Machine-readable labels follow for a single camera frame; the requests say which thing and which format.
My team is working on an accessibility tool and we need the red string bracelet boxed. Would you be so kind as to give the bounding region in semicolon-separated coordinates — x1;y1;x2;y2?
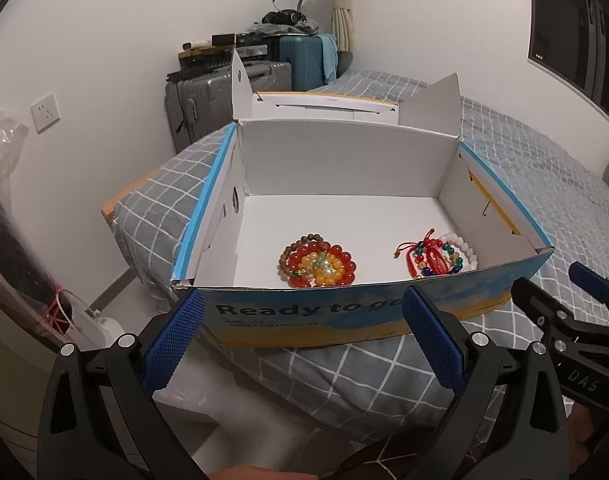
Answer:
397;230;451;281

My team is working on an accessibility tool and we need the wooden bed frame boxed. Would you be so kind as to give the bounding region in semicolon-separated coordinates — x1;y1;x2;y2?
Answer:
101;167;166;241

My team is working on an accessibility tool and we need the clear plastic bag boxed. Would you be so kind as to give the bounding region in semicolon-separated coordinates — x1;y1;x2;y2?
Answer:
0;105;31;187

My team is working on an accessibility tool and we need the beige curtain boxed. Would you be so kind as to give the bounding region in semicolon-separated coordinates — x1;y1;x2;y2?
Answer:
329;0;356;54

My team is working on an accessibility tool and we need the yellow bead bracelet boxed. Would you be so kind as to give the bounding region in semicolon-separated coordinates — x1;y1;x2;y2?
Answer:
303;252;346;287

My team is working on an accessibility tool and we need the white cardboard box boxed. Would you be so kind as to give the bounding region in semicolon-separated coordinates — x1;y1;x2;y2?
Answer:
170;49;556;349

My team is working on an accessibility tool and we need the white fan base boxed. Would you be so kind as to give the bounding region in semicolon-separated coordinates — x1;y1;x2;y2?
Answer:
78;304;126;352

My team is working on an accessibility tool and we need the brown bead bracelet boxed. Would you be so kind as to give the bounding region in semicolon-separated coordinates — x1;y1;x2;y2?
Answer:
278;232;331;281

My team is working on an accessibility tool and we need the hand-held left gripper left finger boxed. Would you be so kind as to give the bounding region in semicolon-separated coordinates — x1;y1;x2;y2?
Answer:
37;290;206;480

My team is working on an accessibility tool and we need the grey checked blanket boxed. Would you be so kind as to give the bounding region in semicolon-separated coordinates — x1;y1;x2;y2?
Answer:
112;67;609;443

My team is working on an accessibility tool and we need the teal suitcase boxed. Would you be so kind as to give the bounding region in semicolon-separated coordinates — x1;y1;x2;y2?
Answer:
279;35;338;94

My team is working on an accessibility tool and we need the red bead bracelet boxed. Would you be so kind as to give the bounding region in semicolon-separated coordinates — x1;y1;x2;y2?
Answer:
284;241;358;289

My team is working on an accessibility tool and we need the person's right hand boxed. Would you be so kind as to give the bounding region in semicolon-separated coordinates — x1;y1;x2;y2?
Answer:
569;402;601;480

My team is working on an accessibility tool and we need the black flat case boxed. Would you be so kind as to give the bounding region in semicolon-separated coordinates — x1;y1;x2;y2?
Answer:
176;50;236;74

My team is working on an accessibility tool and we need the plastic-wrapped dark fan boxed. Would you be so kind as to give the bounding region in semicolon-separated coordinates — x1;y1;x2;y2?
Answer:
0;160;68;343

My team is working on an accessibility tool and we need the teal towel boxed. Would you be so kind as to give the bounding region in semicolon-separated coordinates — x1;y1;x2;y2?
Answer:
317;34;341;82

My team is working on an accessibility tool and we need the white bead bracelet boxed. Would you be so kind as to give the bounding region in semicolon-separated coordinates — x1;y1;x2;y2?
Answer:
437;232;480;272

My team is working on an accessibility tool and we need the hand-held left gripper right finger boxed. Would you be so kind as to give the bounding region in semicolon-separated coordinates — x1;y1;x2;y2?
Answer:
402;286;571;480

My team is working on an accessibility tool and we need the multicoloured bead bracelet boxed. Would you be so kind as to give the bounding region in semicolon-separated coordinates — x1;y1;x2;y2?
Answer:
416;239;464;279

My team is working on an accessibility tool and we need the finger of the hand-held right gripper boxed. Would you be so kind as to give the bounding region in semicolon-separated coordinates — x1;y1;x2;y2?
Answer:
569;261;609;308
511;276;593;346

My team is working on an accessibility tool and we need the grey suitcase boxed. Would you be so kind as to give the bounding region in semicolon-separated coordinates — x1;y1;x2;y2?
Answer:
164;60;292;155

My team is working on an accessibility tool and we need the white wall socket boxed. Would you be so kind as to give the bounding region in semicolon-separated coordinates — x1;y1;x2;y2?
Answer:
30;92;62;134

